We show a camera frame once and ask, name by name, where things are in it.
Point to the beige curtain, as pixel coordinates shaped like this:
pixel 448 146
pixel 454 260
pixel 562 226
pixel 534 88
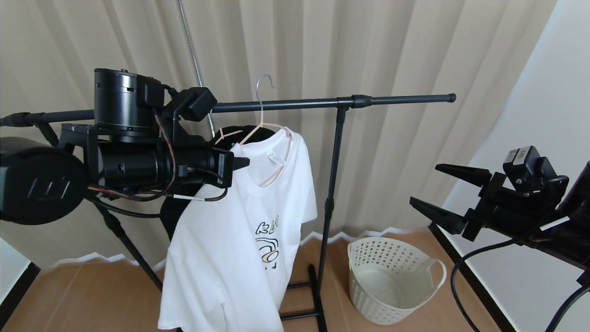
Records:
pixel 368 46

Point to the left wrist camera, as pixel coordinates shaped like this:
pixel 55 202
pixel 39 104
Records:
pixel 193 103

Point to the black clothes rack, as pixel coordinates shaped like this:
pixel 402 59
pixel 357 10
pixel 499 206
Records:
pixel 392 99

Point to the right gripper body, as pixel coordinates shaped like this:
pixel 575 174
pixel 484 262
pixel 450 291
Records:
pixel 502 212

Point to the pink clothes hanger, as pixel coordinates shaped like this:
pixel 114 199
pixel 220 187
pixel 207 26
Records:
pixel 262 110
pixel 229 134

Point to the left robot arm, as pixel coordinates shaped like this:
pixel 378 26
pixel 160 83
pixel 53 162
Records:
pixel 41 180

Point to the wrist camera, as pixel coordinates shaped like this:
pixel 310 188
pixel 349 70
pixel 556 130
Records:
pixel 530 170
pixel 193 103

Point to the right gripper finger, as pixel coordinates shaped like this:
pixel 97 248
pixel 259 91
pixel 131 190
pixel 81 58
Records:
pixel 470 176
pixel 442 216

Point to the white laundry basket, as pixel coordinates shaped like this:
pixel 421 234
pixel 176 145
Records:
pixel 368 295

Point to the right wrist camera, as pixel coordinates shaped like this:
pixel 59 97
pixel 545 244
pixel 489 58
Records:
pixel 530 170

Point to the white printed tank top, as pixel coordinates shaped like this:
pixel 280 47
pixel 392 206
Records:
pixel 221 258

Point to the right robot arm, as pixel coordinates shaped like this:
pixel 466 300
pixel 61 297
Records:
pixel 571 216

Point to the black shorts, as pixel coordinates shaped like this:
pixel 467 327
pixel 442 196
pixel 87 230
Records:
pixel 173 216

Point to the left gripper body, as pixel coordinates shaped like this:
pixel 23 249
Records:
pixel 216 168

